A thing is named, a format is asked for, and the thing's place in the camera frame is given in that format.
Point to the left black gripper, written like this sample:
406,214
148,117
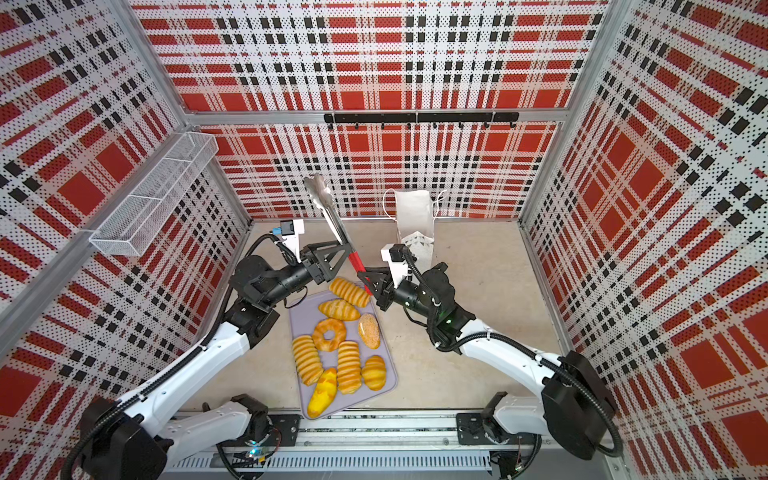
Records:
326,273

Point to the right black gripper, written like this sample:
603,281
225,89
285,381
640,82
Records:
384,284

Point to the striped bread roll top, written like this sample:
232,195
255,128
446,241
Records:
350,292

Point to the round sesame bun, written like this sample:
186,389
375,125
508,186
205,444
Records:
369,331

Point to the metal tongs red handle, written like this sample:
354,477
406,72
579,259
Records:
321,195

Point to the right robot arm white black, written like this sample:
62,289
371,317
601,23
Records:
574,405

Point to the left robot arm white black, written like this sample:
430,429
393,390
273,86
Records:
122,439

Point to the oval golden bread roll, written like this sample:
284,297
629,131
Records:
339,309

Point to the white cartoon paper bag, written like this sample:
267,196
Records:
414,213

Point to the small ridged bread right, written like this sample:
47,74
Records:
374,373

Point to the long ridged bread middle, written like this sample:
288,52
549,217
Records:
349,378

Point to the long ridged bread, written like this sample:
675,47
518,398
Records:
349,378
307,360

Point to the long ridged bread left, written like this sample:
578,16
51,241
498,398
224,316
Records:
307,360

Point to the yellow twisted bread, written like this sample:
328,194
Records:
324,393

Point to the lavender plastic tray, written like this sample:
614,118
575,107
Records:
303,319

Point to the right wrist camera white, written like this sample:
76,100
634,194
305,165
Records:
394,256

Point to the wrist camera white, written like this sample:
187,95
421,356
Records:
394,256
288,234

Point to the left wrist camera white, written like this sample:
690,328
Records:
288,234

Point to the black hook rail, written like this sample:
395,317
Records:
484,117

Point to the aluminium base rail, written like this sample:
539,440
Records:
404,443

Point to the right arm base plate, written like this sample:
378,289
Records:
475,429

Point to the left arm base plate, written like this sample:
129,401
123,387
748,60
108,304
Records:
270,430

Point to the white wire mesh basket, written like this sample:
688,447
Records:
135,223

